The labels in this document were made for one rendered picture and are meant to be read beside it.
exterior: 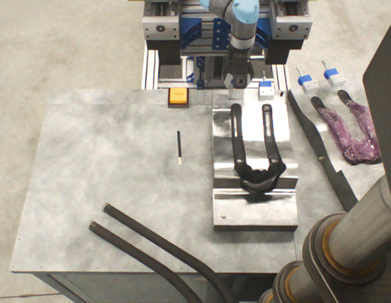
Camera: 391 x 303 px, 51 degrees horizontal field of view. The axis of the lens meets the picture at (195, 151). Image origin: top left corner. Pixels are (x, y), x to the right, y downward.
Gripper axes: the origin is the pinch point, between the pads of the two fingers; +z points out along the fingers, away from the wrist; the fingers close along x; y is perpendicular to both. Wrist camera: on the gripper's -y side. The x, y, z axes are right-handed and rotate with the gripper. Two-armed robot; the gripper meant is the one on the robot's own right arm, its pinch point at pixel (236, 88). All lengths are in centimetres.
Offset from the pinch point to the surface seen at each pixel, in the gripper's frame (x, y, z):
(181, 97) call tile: 19.7, 2.6, 8.8
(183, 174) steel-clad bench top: 18.5, -27.9, 12.5
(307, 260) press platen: -1, -76, -59
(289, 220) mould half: -14.7, -46.4, 6.5
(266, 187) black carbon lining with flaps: -8.6, -35.8, 5.3
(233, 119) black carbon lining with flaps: 1.0, -10.6, 4.4
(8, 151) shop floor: 123, 26, 92
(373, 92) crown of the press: 1, -72, -90
